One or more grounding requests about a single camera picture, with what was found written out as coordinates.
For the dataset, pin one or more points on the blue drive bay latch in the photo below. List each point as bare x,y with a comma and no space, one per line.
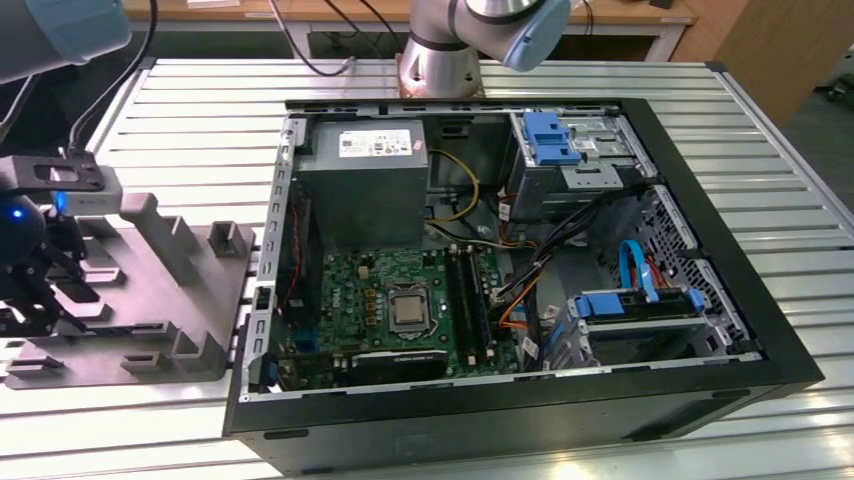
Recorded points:
544,127

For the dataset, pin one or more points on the grey parts rack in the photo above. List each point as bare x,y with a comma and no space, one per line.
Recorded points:
167,300

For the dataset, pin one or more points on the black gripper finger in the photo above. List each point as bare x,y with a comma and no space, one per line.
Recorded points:
70,250
27,310

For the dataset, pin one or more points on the locking lever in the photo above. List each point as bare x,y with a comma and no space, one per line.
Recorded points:
434,327

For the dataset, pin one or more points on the black caster wheel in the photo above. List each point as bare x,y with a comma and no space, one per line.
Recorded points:
837,92

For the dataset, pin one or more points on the black camera bracket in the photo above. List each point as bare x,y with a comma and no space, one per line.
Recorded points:
20,172

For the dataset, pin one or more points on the silver drive cage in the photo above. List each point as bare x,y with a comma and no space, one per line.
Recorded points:
588,180

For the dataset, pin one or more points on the black open PC case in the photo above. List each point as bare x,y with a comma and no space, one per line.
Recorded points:
467,430

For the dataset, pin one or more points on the wooden cabinet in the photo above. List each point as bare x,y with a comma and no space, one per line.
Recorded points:
768,50

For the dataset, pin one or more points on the grey power supply unit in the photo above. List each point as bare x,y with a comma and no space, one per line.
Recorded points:
361,200

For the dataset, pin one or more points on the blue board connector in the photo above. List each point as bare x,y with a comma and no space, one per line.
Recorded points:
307,340

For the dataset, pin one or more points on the green motherboard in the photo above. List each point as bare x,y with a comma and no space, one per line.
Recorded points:
347,270

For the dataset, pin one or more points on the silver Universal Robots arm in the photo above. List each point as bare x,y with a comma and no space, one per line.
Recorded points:
441,50

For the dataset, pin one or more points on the black RAM slot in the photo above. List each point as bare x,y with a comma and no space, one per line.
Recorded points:
459,300

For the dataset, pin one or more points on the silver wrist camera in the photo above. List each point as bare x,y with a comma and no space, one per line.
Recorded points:
94,202

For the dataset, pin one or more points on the wooden desk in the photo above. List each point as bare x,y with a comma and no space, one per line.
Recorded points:
221,15

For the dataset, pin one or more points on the hard disk in blue carrier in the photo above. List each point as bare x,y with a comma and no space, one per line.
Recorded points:
601,305

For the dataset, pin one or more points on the CPU socket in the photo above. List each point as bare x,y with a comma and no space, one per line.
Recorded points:
407,287

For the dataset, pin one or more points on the grey disk bay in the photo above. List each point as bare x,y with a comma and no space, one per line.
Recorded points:
648,326

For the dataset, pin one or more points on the silver CPU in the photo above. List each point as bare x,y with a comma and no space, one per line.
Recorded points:
409,308

